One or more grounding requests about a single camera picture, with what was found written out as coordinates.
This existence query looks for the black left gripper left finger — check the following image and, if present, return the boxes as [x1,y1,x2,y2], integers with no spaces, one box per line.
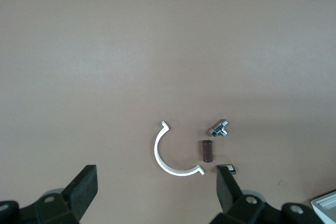
[0,165,98,224]

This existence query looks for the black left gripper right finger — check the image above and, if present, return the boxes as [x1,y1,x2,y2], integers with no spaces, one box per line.
[209,165,324,224]

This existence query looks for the white drawer cabinet shell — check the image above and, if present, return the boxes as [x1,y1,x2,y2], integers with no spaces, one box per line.
[311,191,336,224]

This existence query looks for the small brown cylinder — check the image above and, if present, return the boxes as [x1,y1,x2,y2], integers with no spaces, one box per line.
[201,140,214,163]

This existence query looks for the chrome valve fitting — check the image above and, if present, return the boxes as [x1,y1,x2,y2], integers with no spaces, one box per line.
[209,119,230,138]

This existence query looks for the brown table mat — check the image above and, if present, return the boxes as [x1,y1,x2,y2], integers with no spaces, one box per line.
[0,0,336,224]

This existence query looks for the black switch with white face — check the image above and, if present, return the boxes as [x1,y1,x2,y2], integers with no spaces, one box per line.
[215,164,237,175]

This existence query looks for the white half-ring pipe clamp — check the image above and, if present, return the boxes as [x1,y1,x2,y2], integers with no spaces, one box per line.
[153,121,205,176]

